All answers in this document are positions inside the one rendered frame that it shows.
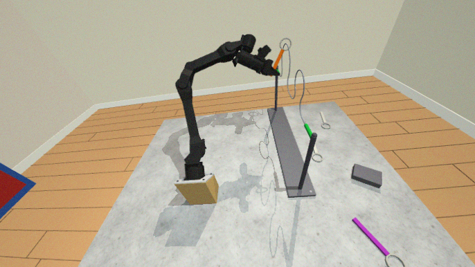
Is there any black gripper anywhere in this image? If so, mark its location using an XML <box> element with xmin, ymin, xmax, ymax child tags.
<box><xmin>247</xmin><ymin>55</ymin><xmax>280</xmax><ymax>76</ymax></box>

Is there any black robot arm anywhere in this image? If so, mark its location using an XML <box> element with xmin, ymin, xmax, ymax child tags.
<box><xmin>175</xmin><ymin>34</ymin><xmax>256</xmax><ymax>181</ymax></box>

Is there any orange handle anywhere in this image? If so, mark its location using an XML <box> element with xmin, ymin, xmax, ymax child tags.
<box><xmin>274</xmin><ymin>37</ymin><xmax>292</xmax><ymax>69</ymax></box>

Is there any purple handle with grey ring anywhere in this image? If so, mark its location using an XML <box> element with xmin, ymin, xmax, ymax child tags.
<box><xmin>352</xmin><ymin>217</ymin><xmax>406</xmax><ymax>267</ymax></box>

